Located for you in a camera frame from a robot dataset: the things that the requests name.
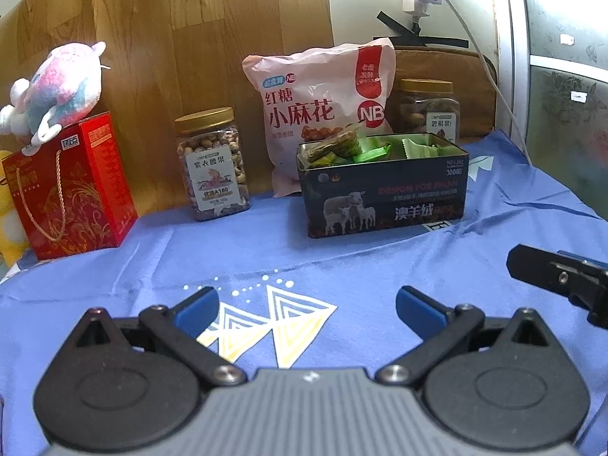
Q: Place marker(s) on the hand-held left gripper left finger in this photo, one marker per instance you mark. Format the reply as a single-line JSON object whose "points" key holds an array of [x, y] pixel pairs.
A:
{"points": [[195, 311]]}

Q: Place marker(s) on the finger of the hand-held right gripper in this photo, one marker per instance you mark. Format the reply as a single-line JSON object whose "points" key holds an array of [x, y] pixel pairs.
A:
{"points": [[546, 270]]}

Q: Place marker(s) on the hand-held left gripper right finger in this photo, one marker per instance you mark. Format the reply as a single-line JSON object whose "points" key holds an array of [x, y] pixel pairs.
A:
{"points": [[418, 311]]}

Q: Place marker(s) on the black tin box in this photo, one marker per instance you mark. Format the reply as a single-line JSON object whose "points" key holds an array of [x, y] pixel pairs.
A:
{"points": [[394, 199]]}

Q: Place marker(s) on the pale green snack packet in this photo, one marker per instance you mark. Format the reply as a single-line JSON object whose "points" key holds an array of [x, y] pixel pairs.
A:
{"points": [[420, 149]]}

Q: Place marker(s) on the bright green cracker packet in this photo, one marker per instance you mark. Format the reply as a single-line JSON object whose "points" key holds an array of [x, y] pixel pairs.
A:
{"points": [[373, 153]]}

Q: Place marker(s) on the green leaf-print snack packet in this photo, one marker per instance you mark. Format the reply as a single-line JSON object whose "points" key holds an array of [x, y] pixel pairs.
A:
{"points": [[332, 147]]}

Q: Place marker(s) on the cashew jar with gold lid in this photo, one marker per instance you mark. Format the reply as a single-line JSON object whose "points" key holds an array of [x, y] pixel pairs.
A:
{"points": [[213, 175]]}

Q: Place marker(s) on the red gift box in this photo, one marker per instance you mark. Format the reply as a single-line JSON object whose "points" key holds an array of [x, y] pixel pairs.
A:
{"points": [[80, 190]]}

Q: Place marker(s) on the frosted glass door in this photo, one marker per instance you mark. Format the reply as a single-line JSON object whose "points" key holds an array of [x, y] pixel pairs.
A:
{"points": [[570, 104]]}

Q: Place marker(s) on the brown cushion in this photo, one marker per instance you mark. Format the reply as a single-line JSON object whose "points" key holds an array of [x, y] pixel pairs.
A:
{"points": [[475, 95]]}

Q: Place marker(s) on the pecan jar with gold lid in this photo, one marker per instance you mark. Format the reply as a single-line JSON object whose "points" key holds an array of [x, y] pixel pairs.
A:
{"points": [[427, 109]]}

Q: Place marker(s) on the yellow duck plush toy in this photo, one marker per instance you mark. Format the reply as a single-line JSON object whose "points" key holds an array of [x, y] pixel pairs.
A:
{"points": [[9, 232]]}

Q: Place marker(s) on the large pink snack bag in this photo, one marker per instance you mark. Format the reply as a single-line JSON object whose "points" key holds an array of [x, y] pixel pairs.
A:
{"points": [[308, 104]]}

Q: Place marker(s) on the pastel plush toy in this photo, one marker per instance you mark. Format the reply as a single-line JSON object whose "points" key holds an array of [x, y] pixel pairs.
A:
{"points": [[61, 85]]}

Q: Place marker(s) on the black tape strip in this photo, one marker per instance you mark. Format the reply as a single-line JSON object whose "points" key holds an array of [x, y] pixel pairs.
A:
{"points": [[418, 38]]}

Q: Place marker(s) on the wooden board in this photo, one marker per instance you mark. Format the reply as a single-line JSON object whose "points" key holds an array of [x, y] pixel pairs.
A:
{"points": [[190, 33]]}

